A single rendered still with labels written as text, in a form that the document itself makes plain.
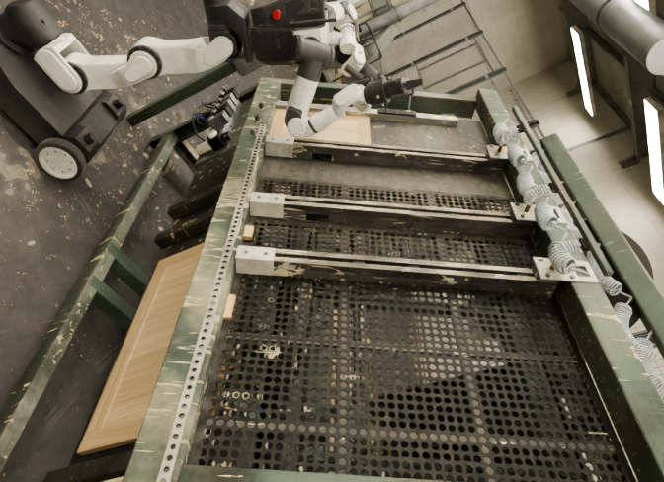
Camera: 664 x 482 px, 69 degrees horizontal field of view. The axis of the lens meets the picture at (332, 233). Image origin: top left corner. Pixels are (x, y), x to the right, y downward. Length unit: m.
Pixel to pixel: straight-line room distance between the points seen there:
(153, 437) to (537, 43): 11.12
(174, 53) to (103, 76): 0.35
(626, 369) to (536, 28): 10.33
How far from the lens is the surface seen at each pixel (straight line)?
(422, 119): 2.61
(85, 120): 2.53
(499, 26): 11.33
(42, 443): 2.16
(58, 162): 2.44
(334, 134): 2.38
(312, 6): 2.03
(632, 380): 1.58
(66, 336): 2.04
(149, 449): 1.28
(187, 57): 2.22
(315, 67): 1.91
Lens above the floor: 1.73
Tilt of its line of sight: 19 degrees down
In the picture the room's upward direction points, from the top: 69 degrees clockwise
